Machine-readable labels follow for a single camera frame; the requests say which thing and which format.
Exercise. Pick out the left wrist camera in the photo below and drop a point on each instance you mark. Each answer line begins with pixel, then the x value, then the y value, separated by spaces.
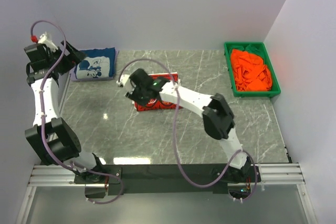
pixel 46 39

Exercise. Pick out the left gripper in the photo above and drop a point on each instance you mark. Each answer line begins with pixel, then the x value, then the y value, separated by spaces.
pixel 70 54

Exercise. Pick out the orange t-shirt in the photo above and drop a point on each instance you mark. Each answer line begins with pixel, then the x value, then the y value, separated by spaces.
pixel 249 71

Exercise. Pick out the aluminium rail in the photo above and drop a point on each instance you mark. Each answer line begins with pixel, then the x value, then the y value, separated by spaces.
pixel 268 174

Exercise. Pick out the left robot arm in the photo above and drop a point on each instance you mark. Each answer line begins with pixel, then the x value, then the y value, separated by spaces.
pixel 50 136

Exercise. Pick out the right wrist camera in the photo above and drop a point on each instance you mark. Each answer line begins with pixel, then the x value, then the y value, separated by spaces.
pixel 124 81

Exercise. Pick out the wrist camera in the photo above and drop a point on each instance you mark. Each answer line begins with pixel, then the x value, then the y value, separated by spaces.
pixel 124 81
pixel 46 39

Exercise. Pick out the white t-shirt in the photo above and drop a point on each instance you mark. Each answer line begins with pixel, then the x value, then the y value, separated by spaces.
pixel 155 104

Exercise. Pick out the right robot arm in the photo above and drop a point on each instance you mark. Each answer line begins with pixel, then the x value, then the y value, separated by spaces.
pixel 218 118

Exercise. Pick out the folded blue printed t-shirt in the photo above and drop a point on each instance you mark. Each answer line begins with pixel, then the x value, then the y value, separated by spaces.
pixel 94 62

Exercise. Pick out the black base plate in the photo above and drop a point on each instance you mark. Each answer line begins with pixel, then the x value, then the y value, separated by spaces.
pixel 176 186

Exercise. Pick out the dark green t-shirt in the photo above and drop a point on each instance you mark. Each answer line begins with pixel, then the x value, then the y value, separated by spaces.
pixel 254 49

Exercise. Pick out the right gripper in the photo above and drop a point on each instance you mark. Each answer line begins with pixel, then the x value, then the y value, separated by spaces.
pixel 134 93

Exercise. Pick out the green plastic bin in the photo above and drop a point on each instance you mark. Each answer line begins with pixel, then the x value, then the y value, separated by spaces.
pixel 275 90

